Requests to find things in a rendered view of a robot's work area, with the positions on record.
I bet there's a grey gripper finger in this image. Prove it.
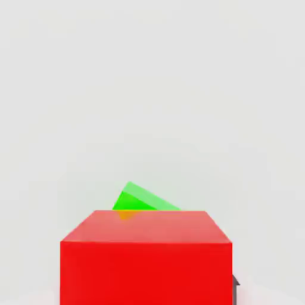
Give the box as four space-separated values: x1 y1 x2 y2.
232 273 260 305

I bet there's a small red cube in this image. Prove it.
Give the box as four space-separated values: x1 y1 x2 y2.
60 210 234 305

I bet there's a small green cube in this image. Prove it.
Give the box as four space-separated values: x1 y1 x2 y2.
111 180 182 211

